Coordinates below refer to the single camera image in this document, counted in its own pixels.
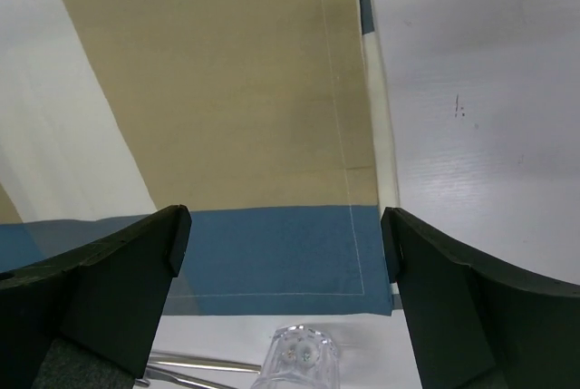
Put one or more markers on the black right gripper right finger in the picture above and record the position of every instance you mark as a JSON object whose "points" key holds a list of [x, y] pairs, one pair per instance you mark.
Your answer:
{"points": [[476, 321]]}

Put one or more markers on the clear drinking glass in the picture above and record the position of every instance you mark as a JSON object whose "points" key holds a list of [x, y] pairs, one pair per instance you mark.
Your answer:
{"points": [[300, 357]]}

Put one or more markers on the blue beige white placemat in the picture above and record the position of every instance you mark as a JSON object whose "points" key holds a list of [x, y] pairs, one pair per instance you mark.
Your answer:
{"points": [[261, 116]]}

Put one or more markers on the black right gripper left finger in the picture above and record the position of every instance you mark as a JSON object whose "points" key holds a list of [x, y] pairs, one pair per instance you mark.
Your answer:
{"points": [[87, 318]]}

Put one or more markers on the silver spoon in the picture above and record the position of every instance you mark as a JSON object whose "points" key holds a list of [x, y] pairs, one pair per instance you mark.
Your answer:
{"points": [[198, 362]]}

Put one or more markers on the silver knife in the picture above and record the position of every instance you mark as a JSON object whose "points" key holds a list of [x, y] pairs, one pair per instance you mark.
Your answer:
{"points": [[178, 379]]}

